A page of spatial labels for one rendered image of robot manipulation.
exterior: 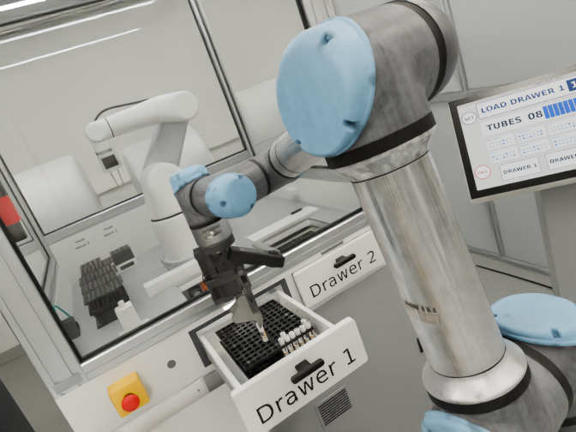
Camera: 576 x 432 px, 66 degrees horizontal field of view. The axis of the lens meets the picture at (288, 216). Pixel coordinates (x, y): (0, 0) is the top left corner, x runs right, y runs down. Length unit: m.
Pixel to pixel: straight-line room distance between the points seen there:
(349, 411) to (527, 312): 0.96
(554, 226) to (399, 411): 0.77
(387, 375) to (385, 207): 1.15
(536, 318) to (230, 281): 0.53
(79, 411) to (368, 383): 0.83
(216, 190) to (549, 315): 0.50
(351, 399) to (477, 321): 1.03
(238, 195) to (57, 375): 0.65
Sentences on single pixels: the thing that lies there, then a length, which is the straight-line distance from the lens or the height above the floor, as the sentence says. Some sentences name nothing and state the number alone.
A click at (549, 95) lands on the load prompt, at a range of 1.42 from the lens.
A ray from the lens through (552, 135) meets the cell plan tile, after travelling 1.36.
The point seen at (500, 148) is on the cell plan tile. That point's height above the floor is 1.06.
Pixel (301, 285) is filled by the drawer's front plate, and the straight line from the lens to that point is 1.25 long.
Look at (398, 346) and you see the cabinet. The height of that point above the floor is 0.52.
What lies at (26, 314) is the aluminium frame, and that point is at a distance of 1.13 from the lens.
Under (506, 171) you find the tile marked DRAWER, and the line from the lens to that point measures 1.32.
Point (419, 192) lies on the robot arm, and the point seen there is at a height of 1.29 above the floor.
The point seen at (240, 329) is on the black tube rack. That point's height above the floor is 0.90.
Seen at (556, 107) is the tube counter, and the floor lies 1.12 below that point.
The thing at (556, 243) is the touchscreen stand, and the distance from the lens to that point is 1.51.
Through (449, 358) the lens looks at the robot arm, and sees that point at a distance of 0.52.
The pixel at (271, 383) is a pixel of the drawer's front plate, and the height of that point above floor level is 0.91.
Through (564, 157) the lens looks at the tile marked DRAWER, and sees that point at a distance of 1.34.
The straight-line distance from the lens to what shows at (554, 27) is 2.23.
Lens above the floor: 1.43
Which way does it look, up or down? 17 degrees down
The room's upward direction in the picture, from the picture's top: 20 degrees counter-clockwise
